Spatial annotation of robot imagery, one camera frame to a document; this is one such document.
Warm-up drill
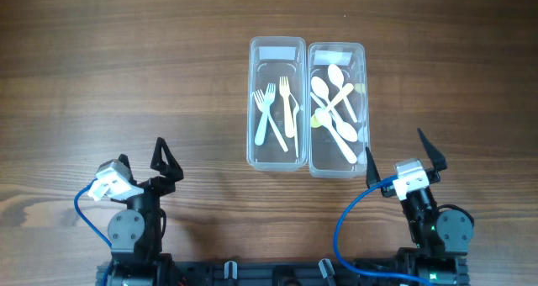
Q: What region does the yellow plastic spoon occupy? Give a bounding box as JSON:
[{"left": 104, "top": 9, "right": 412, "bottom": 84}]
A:
[{"left": 310, "top": 83, "right": 354, "bottom": 124}]

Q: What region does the small white plastic spoon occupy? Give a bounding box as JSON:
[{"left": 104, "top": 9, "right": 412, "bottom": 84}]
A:
[{"left": 328, "top": 64, "right": 358, "bottom": 123}]

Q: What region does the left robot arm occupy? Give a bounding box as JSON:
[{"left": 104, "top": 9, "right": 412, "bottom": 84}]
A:
[{"left": 96, "top": 137, "right": 185, "bottom": 285}]

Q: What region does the yellow plastic fork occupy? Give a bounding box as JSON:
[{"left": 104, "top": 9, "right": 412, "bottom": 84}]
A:
[{"left": 279, "top": 76, "right": 294, "bottom": 138}]

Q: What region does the clear plastic container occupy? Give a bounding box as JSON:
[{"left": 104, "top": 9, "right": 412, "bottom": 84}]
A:
[
  {"left": 246, "top": 36, "right": 309, "bottom": 172},
  {"left": 308, "top": 42, "right": 370, "bottom": 178}
]

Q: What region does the light blue plastic fork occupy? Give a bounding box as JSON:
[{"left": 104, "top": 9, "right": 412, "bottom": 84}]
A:
[{"left": 254, "top": 83, "right": 276, "bottom": 146}]

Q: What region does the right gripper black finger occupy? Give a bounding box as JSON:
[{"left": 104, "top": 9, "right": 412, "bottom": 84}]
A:
[
  {"left": 365, "top": 147, "right": 382, "bottom": 188},
  {"left": 417, "top": 128, "right": 447, "bottom": 171}
]

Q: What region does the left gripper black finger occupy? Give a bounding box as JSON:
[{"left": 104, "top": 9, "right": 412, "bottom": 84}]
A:
[
  {"left": 118, "top": 154, "right": 133, "bottom": 180},
  {"left": 150, "top": 137, "right": 184, "bottom": 182}
]

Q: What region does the large white plastic spoon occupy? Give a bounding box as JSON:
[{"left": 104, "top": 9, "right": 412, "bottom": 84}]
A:
[{"left": 314, "top": 108, "right": 357, "bottom": 164}]

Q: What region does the white spoon with round bowl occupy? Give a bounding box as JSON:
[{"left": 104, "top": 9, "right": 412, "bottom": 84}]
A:
[{"left": 310, "top": 93, "right": 358, "bottom": 142}]

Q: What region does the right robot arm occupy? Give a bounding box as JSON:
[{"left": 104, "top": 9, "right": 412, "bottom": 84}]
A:
[{"left": 354, "top": 130, "right": 475, "bottom": 285}]

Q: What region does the right blue cable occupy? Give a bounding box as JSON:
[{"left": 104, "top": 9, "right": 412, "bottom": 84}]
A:
[{"left": 333, "top": 174, "right": 434, "bottom": 286}]

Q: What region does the thin white plastic fork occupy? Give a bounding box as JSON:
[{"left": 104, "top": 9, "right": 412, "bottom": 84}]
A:
[{"left": 291, "top": 94, "right": 300, "bottom": 158}]

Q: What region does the white spoon with long handle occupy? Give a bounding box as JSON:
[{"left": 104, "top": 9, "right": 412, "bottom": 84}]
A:
[{"left": 311, "top": 77, "right": 354, "bottom": 111}]

